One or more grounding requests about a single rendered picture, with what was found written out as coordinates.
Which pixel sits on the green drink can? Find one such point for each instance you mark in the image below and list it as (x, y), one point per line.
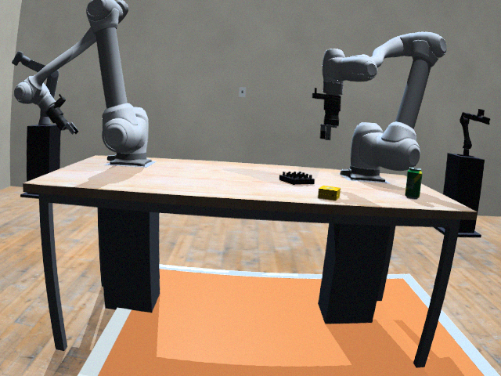
(413, 183)

